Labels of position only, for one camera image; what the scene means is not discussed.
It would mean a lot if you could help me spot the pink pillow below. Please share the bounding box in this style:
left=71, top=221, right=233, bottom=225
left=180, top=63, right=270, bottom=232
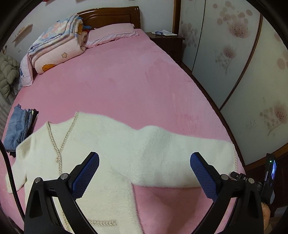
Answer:
left=85, top=23, right=138, bottom=48

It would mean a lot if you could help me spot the wooden wall shelf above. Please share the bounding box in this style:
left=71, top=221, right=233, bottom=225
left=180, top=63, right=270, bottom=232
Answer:
left=12, top=23, right=33, bottom=42

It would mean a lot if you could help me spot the pink bed sheet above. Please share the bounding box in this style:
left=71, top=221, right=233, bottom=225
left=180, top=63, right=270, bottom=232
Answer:
left=9, top=29, right=231, bottom=233

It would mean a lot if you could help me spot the folded black garment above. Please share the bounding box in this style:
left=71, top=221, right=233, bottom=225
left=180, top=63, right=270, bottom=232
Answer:
left=6, top=108, right=39, bottom=158

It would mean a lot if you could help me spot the black cable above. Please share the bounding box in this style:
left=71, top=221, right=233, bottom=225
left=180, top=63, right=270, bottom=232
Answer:
left=0, top=140, right=26, bottom=222

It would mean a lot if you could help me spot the right hand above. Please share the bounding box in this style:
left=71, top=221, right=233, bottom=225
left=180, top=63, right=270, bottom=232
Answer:
left=261, top=203, right=272, bottom=233

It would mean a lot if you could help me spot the dark wooden headboard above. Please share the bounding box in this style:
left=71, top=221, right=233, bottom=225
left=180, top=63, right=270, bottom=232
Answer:
left=78, top=6, right=141, bottom=29

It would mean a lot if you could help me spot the dark wooden nightstand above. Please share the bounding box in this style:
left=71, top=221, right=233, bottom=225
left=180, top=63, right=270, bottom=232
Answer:
left=146, top=32, right=185, bottom=65

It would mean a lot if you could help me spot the white cartoon cushion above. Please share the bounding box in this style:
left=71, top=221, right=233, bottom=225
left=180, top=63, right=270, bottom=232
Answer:
left=19, top=54, right=34, bottom=87

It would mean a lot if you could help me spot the beige puffer jacket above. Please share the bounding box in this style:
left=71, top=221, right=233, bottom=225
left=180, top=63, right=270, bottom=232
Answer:
left=0, top=54, right=21, bottom=105

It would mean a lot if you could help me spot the white fuzzy cardigan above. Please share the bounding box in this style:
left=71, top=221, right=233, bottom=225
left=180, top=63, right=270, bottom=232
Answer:
left=12, top=112, right=237, bottom=233

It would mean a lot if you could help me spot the folded pink cartoon quilt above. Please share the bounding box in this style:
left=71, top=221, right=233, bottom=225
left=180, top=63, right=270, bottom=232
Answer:
left=27, top=14, right=91, bottom=74

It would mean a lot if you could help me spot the white floral wardrobe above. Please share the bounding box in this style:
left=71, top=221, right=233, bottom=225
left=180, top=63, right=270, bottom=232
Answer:
left=179, top=1, right=287, bottom=165

